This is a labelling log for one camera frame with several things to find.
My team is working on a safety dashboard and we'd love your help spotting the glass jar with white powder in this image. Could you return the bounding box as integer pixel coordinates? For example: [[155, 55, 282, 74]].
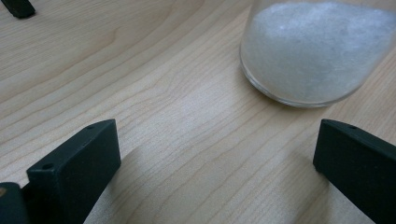
[[238, 0, 396, 108]]

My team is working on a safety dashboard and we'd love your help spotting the black desktop shelf riser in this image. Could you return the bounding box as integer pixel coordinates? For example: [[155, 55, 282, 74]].
[[0, 0, 36, 20]]

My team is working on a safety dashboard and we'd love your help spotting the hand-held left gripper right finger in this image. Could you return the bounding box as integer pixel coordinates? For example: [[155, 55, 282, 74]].
[[312, 119, 396, 224]]

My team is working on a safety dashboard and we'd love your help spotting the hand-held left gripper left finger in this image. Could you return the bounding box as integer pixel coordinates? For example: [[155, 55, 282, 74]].
[[21, 119, 122, 224]]

